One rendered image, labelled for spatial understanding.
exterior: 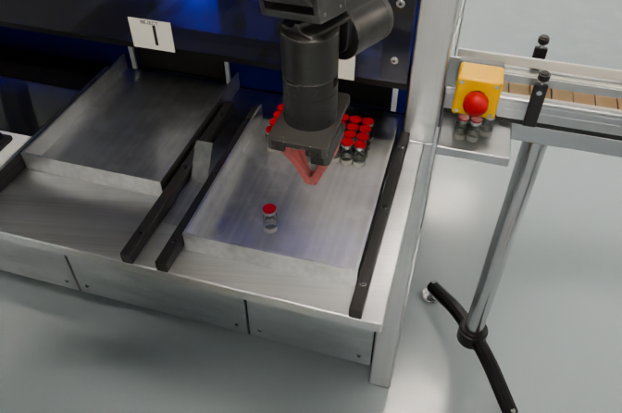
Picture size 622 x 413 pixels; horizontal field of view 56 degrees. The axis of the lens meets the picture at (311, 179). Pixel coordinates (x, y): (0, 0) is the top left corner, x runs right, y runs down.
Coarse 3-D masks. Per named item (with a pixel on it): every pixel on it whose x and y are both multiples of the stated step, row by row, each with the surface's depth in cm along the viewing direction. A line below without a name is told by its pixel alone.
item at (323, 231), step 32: (256, 128) 109; (256, 160) 102; (288, 160) 102; (384, 160) 102; (224, 192) 96; (256, 192) 96; (288, 192) 96; (320, 192) 96; (352, 192) 96; (192, 224) 87; (224, 224) 91; (256, 224) 91; (288, 224) 91; (320, 224) 91; (352, 224) 91; (224, 256) 86; (256, 256) 84; (288, 256) 82; (320, 256) 86; (352, 256) 86
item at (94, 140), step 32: (96, 96) 116; (128, 96) 117; (160, 96) 117; (192, 96) 117; (224, 96) 112; (64, 128) 108; (96, 128) 109; (128, 128) 109; (160, 128) 109; (192, 128) 109; (32, 160) 99; (64, 160) 97; (96, 160) 102; (128, 160) 102; (160, 160) 102; (160, 192) 95
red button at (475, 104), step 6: (468, 96) 94; (474, 96) 93; (480, 96) 93; (486, 96) 94; (468, 102) 94; (474, 102) 93; (480, 102) 93; (486, 102) 94; (468, 108) 94; (474, 108) 94; (480, 108) 94; (486, 108) 94; (468, 114) 95; (474, 114) 95; (480, 114) 95
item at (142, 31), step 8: (136, 24) 107; (144, 24) 106; (152, 24) 106; (160, 24) 105; (168, 24) 104; (136, 32) 108; (144, 32) 107; (152, 32) 107; (160, 32) 106; (168, 32) 106; (136, 40) 109; (144, 40) 108; (152, 40) 108; (160, 40) 107; (168, 40) 107; (152, 48) 109; (160, 48) 109; (168, 48) 108
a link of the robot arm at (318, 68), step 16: (352, 16) 57; (288, 32) 55; (304, 32) 54; (320, 32) 54; (336, 32) 55; (288, 48) 55; (304, 48) 54; (320, 48) 54; (336, 48) 56; (288, 64) 56; (304, 64) 55; (320, 64) 55; (336, 64) 57; (288, 80) 58; (304, 80) 56; (320, 80) 57
